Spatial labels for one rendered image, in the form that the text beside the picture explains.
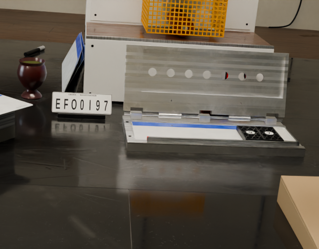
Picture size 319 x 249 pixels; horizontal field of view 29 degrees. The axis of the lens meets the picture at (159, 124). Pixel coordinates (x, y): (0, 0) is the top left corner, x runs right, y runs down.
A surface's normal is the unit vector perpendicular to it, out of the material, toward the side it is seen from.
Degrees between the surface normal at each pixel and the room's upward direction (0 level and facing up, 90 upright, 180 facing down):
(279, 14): 90
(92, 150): 0
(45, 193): 0
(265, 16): 90
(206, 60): 76
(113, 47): 90
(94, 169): 0
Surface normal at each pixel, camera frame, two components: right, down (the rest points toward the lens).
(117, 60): 0.11, 0.33
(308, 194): 0.07, -0.92
